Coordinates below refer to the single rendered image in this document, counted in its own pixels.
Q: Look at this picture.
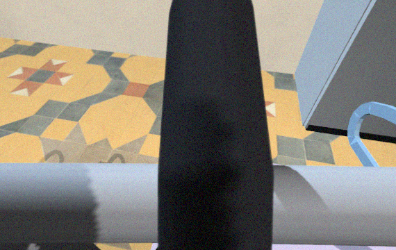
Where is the light blue clothes hanger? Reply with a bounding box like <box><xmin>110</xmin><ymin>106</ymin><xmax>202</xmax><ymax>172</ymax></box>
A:
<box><xmin>347</xmin><ymin>102</ymin><xmax>396</xmax><ymax>167</ymax></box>

